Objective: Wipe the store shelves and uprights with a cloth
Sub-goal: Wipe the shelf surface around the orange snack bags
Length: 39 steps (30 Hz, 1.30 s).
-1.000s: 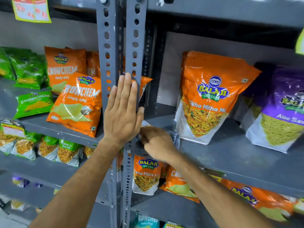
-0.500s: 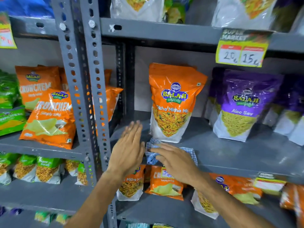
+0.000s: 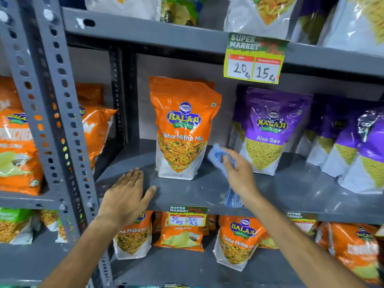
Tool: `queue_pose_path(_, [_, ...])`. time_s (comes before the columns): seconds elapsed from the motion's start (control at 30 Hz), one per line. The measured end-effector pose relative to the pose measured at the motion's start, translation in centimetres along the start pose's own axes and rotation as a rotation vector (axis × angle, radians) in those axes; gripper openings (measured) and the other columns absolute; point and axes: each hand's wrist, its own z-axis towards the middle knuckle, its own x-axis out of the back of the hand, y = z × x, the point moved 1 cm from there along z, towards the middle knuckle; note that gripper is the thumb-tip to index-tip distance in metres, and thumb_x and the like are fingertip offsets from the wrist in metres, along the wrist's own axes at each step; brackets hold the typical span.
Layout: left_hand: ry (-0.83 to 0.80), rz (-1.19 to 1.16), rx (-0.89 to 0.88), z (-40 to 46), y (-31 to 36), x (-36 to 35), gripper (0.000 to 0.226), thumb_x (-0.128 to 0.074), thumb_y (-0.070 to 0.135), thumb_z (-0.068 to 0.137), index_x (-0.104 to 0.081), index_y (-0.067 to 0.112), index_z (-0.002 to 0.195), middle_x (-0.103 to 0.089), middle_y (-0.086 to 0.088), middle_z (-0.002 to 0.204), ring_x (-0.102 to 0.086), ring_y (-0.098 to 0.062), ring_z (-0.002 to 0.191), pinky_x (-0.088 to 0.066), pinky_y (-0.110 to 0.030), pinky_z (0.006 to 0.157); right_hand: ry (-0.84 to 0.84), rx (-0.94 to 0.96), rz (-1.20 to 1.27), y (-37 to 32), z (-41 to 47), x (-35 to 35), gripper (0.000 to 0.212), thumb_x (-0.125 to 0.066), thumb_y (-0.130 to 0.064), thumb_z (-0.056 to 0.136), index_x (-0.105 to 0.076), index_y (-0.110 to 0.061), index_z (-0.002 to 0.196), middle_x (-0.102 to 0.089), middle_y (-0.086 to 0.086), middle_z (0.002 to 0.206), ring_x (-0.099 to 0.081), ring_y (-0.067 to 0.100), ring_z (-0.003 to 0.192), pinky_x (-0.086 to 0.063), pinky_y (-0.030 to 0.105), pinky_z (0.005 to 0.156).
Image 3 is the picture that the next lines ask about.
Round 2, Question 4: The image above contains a purple white snack pouch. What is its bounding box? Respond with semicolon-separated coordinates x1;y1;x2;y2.
290;0;332;45

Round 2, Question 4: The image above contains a large yellow green price tag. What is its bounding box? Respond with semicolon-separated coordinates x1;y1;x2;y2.
223;32;290;85

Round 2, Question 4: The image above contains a grey slotted rack post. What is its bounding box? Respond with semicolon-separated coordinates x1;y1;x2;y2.
107;44;140;145
0;0;114;288

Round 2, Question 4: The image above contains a blue cleaning cloth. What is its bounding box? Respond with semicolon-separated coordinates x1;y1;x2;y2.
208;143;244;209

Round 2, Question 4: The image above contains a person's left hand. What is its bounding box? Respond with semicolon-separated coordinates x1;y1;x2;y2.
97;168;157;230

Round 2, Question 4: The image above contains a person's right hand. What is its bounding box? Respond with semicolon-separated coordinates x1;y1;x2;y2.
222;148;262;205

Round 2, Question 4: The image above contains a grey metal shelf board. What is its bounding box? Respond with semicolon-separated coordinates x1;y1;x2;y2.
61;7;384;85
110;235;303;288
0;227;74;284
94;139;384;226
0;189;62;211

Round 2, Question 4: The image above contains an orange mixed snack pouch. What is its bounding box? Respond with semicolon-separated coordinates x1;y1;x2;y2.
149;76;223;181
113;210;154;261
213;215;268;272
184;79;216;90

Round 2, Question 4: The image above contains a green white snack pouch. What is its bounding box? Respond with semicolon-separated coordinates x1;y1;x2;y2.
40;209;60;232
0;207;40;245
55;218;68;244

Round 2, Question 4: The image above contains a green snack packet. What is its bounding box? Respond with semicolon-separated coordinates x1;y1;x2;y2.
160;0;208;27

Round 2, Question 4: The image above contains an orange chips packet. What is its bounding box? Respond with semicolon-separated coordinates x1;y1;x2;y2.
0;76;44;196
79;104;118;171
204;214;218;236
257;230;280;250
315;222;332;251
154;212;206;252
75;83;105;107
328;222;384;285

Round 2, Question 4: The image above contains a row of purple snack pouches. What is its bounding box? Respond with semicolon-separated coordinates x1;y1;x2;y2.
229;84;384;195

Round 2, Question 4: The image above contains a person's left forearm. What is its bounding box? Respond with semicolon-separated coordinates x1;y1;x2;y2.
38;215;121;288

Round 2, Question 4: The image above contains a person's right forearm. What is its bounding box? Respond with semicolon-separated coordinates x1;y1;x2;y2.
242;191;370;288

